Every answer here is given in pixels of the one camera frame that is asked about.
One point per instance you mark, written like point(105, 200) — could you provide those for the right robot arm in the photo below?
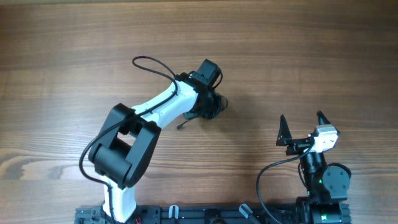
point(326, 184)

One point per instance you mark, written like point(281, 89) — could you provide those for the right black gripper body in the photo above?
point(297, 146)

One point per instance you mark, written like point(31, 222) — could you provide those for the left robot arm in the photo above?
point(122, 150)

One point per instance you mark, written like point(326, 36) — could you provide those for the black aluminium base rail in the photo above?
point(282, 213)

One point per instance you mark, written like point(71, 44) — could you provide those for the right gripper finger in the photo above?
point(284, 137)
point(322, 120)

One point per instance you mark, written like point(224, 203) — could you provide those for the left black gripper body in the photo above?
point(209, 104)

